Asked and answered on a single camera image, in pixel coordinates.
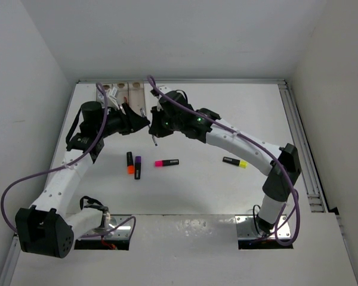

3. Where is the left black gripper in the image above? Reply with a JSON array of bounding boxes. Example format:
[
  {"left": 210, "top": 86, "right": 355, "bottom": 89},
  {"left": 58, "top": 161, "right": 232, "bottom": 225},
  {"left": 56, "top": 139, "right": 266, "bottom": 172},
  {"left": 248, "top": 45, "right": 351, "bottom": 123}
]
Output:
[{"left": 96, "top": 102, "right": 150, "bottom": 138}]

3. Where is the blue capped pen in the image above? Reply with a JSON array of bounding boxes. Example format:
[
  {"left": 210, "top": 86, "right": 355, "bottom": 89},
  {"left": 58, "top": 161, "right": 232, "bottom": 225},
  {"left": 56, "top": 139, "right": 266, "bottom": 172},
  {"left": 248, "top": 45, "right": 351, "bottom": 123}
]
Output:
[{"left": 140, "top": 108, "right": 158, "bottom": 147}]

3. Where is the yellow highlighter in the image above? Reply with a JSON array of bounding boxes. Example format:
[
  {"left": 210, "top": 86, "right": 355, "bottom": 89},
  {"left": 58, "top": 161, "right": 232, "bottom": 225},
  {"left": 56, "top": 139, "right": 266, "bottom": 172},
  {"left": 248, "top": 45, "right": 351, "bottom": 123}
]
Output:
[{"left": 222, "top": 157, "right": 248, "bottom": 169}]

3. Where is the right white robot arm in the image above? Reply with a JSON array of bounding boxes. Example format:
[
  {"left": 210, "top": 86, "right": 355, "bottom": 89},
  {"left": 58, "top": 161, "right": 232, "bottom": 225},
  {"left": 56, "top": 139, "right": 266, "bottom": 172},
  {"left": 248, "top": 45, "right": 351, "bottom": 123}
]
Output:
[{"left": 149, "top": 86, "right": 301, "bottom": 234}]

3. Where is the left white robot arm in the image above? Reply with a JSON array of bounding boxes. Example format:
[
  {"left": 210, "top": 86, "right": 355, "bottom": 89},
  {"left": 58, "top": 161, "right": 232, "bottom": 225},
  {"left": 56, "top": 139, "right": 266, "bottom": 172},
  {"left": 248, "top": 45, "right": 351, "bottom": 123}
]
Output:
[{"left": 15, "top": 101, "right": 150, "bottom": 258}]

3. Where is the clear acrylic organizer tray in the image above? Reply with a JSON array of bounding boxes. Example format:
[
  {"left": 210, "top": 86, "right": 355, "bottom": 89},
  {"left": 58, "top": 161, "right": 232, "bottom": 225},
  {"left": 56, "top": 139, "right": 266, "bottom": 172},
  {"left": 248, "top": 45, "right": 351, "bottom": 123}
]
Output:
[{"left": 101, "top": 81, "right": 146, "bottom": 117}]

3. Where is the pink highlighter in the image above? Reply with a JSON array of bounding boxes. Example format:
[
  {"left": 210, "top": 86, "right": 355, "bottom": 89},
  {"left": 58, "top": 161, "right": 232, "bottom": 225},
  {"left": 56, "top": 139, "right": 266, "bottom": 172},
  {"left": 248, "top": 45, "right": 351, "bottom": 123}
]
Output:
[{"left": 155, "top": 159, "right": 180, "bottom": 167}]

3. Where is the purple highlighter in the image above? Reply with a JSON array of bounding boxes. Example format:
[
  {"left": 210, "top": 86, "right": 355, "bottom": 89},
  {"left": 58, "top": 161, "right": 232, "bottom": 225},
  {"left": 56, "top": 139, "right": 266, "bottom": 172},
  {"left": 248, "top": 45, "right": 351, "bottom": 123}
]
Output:
[{"left": 134, "top": 156, "right": 141, "bottom": 180}]

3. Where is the orange highlighter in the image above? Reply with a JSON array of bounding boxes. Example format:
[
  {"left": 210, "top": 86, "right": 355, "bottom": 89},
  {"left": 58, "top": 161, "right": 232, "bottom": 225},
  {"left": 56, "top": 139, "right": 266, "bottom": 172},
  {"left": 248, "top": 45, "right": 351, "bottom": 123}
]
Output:
[{"left": 126, "top": 151, "right": 134, "bottom": 175}]

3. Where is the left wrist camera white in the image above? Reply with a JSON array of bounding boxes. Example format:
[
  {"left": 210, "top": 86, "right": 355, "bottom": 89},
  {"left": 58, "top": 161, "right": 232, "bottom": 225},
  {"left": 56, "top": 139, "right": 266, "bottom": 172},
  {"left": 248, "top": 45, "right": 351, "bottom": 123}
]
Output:
[{"left": 96, "top": 85, "right": 120, "bottom": 110}]

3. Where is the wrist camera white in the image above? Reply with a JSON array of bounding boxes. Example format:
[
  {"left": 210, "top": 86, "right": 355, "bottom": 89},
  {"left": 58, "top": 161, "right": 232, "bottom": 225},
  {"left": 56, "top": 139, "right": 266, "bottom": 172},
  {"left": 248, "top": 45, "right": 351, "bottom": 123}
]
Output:
[
  {"left": 96, "top": 85, "right": 120, "bottom": 110},
  {"left": 150, "top": 85, "right": 176, "bottom": 111}
]

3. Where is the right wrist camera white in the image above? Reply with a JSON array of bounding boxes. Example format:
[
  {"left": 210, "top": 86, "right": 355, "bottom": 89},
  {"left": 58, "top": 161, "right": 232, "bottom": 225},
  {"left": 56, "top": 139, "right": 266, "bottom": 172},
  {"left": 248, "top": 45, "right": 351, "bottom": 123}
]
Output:
[{"left": 150, "top": 85, "right": 176, "bottom": 111}]

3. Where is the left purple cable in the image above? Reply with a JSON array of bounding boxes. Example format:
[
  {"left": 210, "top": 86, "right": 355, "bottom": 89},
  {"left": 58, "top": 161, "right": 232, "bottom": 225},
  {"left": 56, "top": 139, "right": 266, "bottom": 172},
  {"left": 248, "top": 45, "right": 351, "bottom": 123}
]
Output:
[{"left": 0, "top": 82, "right": 137, "bottom": 239}]

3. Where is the purple cable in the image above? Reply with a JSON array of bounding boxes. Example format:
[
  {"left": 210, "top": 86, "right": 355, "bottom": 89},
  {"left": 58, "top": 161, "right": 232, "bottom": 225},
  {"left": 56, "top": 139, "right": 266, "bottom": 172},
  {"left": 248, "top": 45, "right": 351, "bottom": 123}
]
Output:
[
  {"left": 0, "top": 82, "right": 137, "bottom": 239},
  {"left": 146, "top": 74, "right": 300, "bottom": 247}
]

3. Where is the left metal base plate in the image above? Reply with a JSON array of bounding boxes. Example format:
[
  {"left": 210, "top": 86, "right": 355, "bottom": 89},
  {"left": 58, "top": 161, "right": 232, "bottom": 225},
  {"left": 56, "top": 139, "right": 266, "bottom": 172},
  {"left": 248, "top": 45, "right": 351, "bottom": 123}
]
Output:
[{"left": 77, "top": 214, "right": 136, "bottom": 240}]

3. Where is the metal base plate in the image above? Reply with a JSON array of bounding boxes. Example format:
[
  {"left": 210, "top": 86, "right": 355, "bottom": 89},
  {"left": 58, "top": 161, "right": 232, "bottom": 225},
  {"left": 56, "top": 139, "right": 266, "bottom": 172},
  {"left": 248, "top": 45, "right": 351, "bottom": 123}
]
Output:
[
  {"left": 235, "top": 214, "right": 292, "bottom": 240},
  {"left": 77, "top": 214, "right": 136, "bottom": 240}
]

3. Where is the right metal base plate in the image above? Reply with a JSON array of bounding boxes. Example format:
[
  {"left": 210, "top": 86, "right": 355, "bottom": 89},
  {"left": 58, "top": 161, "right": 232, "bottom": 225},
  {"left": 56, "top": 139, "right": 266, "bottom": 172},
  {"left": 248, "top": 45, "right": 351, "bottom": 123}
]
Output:
[{"left": 235, "top": 214, "right": 292, "bottom": 240}]

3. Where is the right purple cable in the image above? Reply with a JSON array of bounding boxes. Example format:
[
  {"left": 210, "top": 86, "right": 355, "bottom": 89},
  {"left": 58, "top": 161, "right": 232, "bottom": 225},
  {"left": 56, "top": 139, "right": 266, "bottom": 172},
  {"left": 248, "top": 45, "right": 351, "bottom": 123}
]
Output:
[{"left": 146, "top": 74, "right": 300, "bottom": 247}]

